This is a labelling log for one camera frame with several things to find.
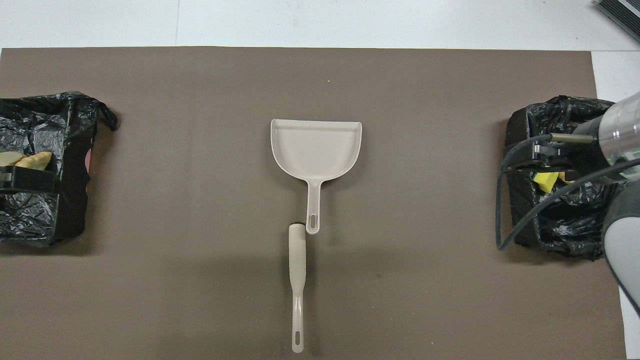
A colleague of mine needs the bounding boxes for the yellow and green sponge piece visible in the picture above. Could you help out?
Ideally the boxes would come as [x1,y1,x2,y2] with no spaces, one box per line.
[532,171,561,194]

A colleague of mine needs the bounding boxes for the beige plastic dustpan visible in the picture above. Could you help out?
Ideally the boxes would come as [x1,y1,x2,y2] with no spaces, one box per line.
[270,119,363,235]

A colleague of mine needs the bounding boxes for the beige hand brush black bristles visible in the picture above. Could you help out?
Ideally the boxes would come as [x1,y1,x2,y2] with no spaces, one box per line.
[288,223,307,354]

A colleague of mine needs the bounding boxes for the bin lined with black bag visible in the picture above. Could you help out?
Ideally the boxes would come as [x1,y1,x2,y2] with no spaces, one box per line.
[0,91,119,246]
[504,95,623,261]

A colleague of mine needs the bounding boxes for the dark ribbed object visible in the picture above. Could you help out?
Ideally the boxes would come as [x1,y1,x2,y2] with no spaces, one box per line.
[596,0,640,43]

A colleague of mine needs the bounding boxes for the brown table mat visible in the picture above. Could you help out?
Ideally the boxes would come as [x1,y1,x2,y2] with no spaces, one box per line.
[0,46,627,360]

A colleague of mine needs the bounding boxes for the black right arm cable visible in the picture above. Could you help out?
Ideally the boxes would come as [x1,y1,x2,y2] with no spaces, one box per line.
[495,133,640,252]

